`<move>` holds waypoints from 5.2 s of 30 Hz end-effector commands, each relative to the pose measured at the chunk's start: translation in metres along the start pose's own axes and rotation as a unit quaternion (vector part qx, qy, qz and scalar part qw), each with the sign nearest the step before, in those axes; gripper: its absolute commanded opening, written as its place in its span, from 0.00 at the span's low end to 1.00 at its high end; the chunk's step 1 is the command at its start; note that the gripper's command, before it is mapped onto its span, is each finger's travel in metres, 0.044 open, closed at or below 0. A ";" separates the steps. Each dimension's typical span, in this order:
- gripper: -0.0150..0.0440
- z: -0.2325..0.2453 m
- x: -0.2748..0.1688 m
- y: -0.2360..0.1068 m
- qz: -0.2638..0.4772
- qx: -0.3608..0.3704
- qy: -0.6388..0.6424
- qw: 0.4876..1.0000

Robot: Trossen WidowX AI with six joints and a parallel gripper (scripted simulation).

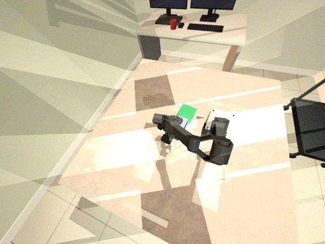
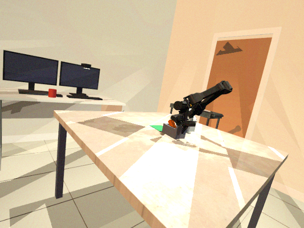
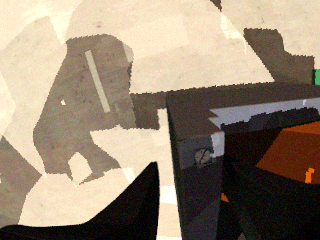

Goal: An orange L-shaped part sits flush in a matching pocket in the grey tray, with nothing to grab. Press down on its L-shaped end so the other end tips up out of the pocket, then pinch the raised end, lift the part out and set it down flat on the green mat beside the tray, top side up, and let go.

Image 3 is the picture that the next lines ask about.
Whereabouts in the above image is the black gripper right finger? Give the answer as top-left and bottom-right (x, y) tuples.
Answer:
(221, 153), (320, 240)

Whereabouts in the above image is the orange l-shaped part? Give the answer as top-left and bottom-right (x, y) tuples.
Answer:
(224, 120), (320, 184)

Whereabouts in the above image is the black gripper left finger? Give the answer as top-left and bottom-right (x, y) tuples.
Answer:
(0, 161), (160, 240)

